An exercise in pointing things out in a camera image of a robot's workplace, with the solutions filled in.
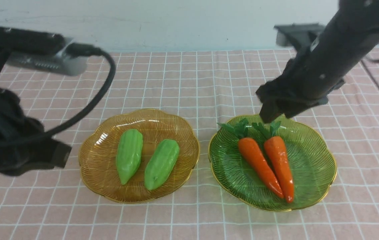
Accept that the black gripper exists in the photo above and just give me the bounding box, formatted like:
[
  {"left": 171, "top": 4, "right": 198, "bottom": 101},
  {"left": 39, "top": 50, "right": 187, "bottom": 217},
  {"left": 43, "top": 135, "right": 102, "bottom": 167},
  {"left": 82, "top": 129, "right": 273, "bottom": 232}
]
[
  {"left": 256, "top": 46, "right": 345, "bottom": 124},
  {"left": 0, "top": 50, "right": 72, "bottom": 176}
]

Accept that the orange toy carrot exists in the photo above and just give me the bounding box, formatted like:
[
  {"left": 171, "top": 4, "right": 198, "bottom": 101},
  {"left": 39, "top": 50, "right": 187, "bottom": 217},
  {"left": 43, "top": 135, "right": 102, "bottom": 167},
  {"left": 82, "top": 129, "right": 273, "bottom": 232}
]
[
  {"left": 252, "top": 121, "right": 295, "bottom": 203},
  {"left": 217, "top": 118, "right": 284, "bottom": 199}
]

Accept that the green toy bitter gourd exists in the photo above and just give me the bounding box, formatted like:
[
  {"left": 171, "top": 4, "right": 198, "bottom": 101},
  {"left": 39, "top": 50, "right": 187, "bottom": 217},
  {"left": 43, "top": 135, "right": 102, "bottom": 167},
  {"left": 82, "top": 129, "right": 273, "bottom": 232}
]
[
  {"left": 144, "top": 139, "right": 180, "bottom": 190},
  {"left": 116, "top": 129, "right": 143, "bottom": 185}
]

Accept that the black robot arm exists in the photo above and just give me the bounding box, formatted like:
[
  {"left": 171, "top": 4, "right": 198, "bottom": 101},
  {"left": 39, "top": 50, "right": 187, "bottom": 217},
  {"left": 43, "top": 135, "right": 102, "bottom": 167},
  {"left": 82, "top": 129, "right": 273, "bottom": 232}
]
[{"left": 0, "top": 0, "right": 379, "bottom": 176}]

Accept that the green plastic plate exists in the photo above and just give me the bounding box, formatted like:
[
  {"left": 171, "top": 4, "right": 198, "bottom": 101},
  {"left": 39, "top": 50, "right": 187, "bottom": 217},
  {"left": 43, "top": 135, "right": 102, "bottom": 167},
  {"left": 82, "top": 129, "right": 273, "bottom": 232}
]
[{"left": 208, "top": 115, "right": 337, "bottom": 212}]

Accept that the amber plastic plate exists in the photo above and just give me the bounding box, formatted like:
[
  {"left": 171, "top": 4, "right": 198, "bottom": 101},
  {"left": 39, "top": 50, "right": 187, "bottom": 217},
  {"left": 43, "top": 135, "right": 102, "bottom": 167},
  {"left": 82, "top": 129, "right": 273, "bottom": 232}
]
[{"left": 78, "top": 108, "right": 201, "bottom": 204}]

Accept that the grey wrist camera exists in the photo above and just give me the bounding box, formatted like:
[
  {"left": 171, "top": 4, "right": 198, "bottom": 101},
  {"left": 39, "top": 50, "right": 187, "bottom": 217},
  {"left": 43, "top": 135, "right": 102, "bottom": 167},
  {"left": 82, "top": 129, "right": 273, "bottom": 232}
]
[
  {"left": 274, "top": 23, "right": 325, "bottom": 51},
  {"left": 0, "top": 26, "right": 87, "bottom": 76}
]

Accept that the black camera cable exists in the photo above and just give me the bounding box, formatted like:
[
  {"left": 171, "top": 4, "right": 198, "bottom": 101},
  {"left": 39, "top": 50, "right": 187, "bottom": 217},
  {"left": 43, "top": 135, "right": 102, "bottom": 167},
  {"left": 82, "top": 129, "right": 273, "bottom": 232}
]
[{"left": 0, "top": 43, "right": 116, "bottom": 148}]

